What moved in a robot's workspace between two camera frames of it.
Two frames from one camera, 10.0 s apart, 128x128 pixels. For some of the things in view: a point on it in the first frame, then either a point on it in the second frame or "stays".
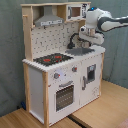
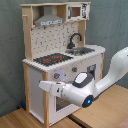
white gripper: x=89 y=33 → x=54 y=88
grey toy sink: x=79 y=51 stays
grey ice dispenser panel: x=91 y=71 stays
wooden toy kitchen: x=61 y=69 stays
